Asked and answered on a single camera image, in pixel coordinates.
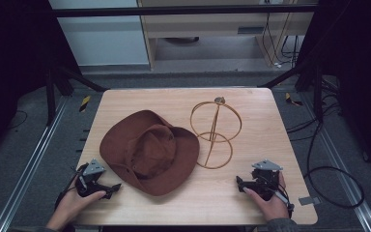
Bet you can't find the light wooden desk furniture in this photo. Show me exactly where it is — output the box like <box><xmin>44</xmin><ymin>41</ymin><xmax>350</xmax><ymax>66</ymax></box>
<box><xmin>136</xmin><ymin>0</ymin><xmax>317</xmax><ymax>71</ymax></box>

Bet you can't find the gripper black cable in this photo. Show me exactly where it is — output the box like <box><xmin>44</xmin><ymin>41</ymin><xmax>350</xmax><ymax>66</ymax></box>
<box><xmin>54</xmin><ymin>163</ymin><xmax>89</xmax><ymax>211</ymax></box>
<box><xmin>270</xmin><ymin>188</ymin><xmax>296</xmax><ymax>220</ymax></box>

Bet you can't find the black metal stand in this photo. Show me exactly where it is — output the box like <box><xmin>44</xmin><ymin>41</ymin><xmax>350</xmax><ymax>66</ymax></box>
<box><xmin>43</xmin><ymin>62</ymin><xmax>110</xmax><ymax>128</ymax></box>
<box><xmin>258</xmin><ymin>61</ymin><xmax>326</xmax><ymax>124</ymax></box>

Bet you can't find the black curtain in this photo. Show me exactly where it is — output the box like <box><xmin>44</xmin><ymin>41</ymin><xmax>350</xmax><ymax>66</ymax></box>
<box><xmin>0</xmin><ymin>0</ymin><xmax>81</xmax><ymax>162</ymax></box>
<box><xmin>296</xmin><ymin>0</ymin><xmax>371</xmax><ymax>177</ymax></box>

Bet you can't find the aluminium floor rail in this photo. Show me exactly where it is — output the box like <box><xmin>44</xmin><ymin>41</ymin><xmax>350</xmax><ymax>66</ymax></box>
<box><xmin>0</xmin><ymin>96</ymin><xmax>70</xmax><ymax>232</ymax></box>
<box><xmin>299</xmin><ymin>92</ymin><xmax>371</xmax><ymax>232</ymax></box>

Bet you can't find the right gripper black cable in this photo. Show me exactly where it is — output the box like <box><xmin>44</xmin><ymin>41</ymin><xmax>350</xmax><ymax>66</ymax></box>
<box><xmin>270</xmin><ymin>188</ymin><xmax>296</xmax><ymax>220</ymax></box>

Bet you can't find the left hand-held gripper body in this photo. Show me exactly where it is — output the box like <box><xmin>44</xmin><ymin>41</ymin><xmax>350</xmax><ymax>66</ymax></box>
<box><xmin>74</xmin><ymin>158</ymin><xmax>111</xmax><ymax>198</ymax></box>

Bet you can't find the bundle of hanging cables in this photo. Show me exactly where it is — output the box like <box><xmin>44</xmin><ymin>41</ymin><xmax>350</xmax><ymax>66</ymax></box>
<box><xmin>261</xmin><ymin>12</ymin><xmax>301</xmax><ymax>70</ymax></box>

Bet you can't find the gold wire hat stand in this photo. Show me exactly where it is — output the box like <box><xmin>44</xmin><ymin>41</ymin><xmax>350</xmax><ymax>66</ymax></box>
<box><xmin>189</xmin><ymin>96</ymin><xmax>243</xmax><ymax>170</ymax></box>

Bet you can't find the thin black floor cable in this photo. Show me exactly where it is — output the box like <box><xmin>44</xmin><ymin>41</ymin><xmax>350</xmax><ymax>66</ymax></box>
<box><xmin>7</xmin><ymin>109</ymin><xmax>29</xmax><ymax>131</ymax></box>

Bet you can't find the grey tape piece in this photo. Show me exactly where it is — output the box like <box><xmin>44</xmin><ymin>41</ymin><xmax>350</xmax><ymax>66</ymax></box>
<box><xmin>298</xmin><ymin>195</ymin><xmax>322</xmax><ymax>207</ymax></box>

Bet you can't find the brown wide-brim hat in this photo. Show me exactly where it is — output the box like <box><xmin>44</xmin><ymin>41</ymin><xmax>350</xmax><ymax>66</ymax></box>
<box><xmin>99</xmin><ymin>109</ymin><xmax>201</xmax><ymax>197</ymax></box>

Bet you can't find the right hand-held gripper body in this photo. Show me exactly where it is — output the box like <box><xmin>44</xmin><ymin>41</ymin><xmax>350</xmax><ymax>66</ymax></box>
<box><xmin>243</xmin><ymin>159</ymin><xmax>285</xmax><ymax>201</ymax></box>

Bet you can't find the long black floor cable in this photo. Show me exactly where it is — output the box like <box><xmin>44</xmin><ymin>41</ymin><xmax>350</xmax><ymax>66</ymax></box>
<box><xmin>285</xmin><ymin>121</ymin><xmax>366</xmax><ymax>210</ymax></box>

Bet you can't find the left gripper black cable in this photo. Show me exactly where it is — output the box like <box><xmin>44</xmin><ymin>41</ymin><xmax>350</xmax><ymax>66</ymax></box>
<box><xmin>54</xmin><ymin>163</ymin><xmax>89</xmax><ymax>211</ymax></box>

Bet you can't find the person's right hand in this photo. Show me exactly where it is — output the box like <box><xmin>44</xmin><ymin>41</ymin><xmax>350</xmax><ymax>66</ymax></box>
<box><xmin>243</xmin><ymin>171</ymin><xmax>292</xmax><ymax>223</ymax></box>

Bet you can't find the black horizontal frame bar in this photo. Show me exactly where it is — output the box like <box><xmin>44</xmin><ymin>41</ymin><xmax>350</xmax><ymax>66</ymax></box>
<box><xmin>52</xmin><ymin>4</ymin><xmax>319</xmax><ymax>18</ymax></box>

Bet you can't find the person's left hand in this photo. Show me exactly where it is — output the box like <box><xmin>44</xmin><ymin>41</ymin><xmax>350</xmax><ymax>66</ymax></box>
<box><xmin>46</xmin><ymin>180</ymin><xmax>107</xmax><ymax>232</ymax></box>

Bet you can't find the white cabinet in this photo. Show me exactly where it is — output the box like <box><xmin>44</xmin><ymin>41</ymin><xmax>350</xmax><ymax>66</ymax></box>
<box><xmin>48</xmin><ymin>0</ymin><xmax>150</xmax><ymax>68</ymax></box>

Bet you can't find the yellow black striped tape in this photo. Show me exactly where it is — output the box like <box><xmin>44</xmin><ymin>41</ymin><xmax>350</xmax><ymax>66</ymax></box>
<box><xmin>78</xmin><ymin>95</ymin><xmax>92</xmax><ymax>113</ymax></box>
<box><xmin>284</xmin><ymin>92</ymin><xmax>304</xmax><ymax>107</ymax></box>

